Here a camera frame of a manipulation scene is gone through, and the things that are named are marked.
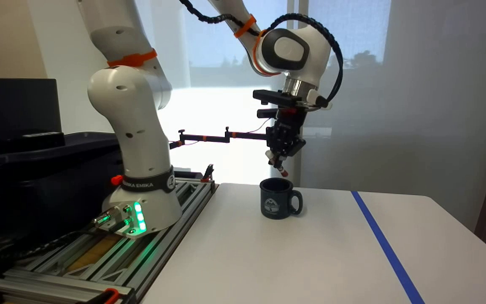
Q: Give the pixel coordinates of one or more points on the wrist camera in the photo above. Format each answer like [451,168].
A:
[277,98]

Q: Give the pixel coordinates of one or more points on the window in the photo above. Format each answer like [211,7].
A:
[222,63]

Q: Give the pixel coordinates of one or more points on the dark blue mug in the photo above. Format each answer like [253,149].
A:
[275,200]

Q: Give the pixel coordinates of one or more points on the white marker with red cap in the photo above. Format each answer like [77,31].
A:
[284,171]

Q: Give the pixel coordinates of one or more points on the black storage bin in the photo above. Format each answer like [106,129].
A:
[44,177]

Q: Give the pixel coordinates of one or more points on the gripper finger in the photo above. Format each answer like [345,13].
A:
[273,153]
[294,148]

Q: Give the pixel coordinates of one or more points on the blue tape strip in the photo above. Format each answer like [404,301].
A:
[388,249]

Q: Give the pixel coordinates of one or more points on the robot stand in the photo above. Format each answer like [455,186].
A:
[112,257]

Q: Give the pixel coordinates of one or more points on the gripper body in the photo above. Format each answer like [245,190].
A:
[284,130]

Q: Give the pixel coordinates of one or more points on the flat black box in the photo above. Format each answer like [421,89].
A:
[42,138]

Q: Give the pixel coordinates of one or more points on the black computer with blue logo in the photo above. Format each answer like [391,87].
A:
[15,107]

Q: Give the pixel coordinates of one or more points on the black jointed stand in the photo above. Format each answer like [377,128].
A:
[213,137]

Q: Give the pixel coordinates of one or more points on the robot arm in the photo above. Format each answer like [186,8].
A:
[137,139]

